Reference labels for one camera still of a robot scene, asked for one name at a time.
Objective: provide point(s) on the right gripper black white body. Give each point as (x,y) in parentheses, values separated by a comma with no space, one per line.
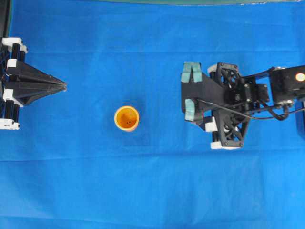
(241,99)

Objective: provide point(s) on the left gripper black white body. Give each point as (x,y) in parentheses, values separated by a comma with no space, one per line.
(10,48)

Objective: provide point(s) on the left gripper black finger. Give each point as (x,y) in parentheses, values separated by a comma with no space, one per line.
(31,93)
(24,72)

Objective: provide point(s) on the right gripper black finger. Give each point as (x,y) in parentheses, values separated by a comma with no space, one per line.
(202,112)
(195,84)

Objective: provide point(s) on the yellow plastic cup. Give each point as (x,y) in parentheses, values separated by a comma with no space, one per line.
(127,118)

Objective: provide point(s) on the blue table cloth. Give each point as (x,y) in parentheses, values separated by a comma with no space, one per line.
(70,167)

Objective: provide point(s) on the dark frame post left edge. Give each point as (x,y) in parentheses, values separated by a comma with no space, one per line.
(5,17)

